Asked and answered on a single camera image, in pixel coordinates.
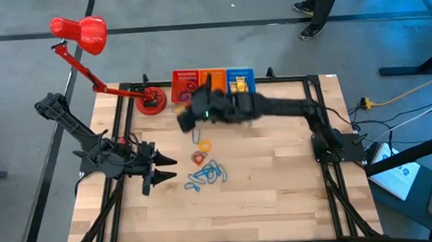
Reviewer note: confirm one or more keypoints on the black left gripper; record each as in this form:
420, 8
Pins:
145, 159

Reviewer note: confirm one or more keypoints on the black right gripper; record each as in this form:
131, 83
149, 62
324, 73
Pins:
219, 107

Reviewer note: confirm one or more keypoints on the orange red small toy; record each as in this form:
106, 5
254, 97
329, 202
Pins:
192, 154

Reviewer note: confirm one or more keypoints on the yellow crayon box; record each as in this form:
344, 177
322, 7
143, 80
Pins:
233, 87
242, 85

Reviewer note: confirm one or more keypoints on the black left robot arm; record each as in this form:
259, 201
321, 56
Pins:
73, 124

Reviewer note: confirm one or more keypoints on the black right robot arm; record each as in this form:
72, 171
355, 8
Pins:
286, 107

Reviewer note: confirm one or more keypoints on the black desk edge bar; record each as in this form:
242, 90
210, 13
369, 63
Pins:
409, 154

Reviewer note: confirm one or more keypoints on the red plastic basket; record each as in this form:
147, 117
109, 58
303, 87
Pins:
177, 80

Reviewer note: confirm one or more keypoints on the orange plastic basket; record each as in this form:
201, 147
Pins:
219, 81

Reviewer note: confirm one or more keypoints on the blue plastic basket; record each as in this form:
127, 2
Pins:
251, 77

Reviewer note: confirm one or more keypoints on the person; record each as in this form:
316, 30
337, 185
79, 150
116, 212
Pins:
323, 2

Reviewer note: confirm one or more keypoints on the white box blue print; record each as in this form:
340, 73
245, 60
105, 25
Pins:
392, 177

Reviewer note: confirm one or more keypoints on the black desk leg frame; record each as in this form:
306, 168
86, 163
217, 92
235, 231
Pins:
404, 70

